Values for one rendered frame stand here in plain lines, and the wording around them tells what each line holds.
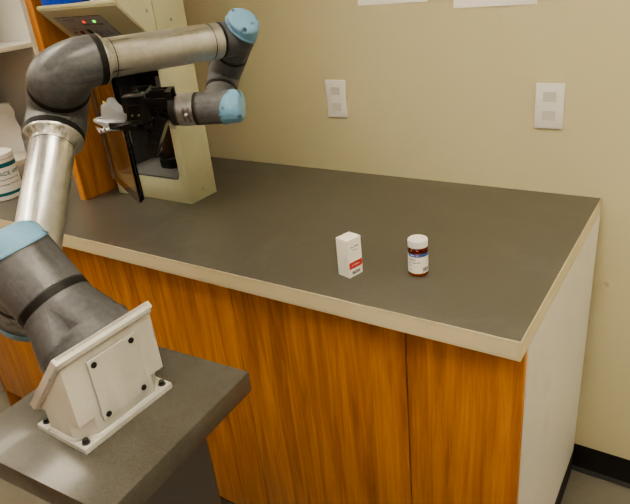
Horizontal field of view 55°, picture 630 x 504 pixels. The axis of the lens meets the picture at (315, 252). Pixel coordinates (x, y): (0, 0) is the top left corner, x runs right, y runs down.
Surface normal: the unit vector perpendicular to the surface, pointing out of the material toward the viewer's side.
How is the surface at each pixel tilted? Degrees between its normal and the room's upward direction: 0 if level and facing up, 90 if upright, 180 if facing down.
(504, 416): 90
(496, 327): 1
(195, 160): 90
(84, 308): 26
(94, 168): 90
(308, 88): 90
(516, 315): 1
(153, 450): 0
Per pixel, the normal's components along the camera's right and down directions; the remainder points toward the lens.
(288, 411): -0.54, 0.41
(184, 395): -0.10, -0.90
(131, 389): 0.83, 0.17
